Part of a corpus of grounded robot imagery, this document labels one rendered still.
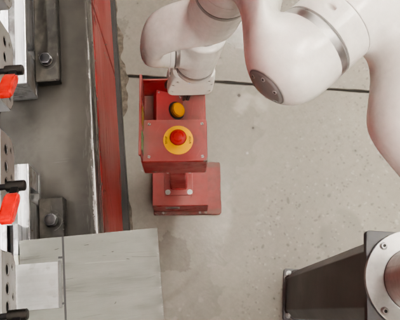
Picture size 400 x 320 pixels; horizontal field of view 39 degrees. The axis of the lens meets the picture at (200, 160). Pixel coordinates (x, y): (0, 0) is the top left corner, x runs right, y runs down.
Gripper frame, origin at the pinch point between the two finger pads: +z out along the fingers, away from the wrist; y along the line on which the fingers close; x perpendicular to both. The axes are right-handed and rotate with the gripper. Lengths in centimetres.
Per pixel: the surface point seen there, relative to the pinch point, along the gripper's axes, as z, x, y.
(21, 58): -8.3, 5.5, -35.8
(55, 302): -14, -46, -29
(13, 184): -34, -27, -33
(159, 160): 6.9, -14.5, -6.7
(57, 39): -2.2, 12.8, -28.9
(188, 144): 6.1, -11.1, 0.4
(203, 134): 5.8, -8.8, 4.3
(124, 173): 82, -1, -14
